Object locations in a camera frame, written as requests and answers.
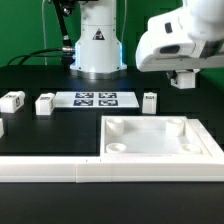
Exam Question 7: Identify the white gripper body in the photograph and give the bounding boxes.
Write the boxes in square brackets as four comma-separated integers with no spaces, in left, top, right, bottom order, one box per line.
[136,53,224,72]

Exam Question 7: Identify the white square tabletop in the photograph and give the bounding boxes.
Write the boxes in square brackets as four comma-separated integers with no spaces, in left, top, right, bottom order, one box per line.
[100,116,211,157]

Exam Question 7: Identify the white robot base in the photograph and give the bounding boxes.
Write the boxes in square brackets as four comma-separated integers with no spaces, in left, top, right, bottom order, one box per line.
[70,0,127,79]

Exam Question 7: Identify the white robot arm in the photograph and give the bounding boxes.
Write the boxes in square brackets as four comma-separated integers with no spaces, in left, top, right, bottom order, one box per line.
[135,0,224,72]

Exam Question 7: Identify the white marker sheet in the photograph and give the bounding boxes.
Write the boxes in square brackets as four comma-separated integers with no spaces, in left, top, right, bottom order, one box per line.
[55,92,139,108]

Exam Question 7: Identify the white U-shaped obstacle fence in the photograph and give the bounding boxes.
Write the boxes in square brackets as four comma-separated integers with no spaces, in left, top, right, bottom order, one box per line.
[0,118,224,183]

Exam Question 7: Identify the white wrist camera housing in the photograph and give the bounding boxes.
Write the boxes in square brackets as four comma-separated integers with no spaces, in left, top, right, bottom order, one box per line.
[135,7,196,67]

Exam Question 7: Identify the black camera stand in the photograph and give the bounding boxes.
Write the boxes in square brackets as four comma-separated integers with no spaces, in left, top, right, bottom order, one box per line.
[49,0,77,67]

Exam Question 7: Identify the black cables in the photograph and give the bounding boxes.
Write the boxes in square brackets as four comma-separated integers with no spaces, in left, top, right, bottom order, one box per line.
[7,47,75,66]

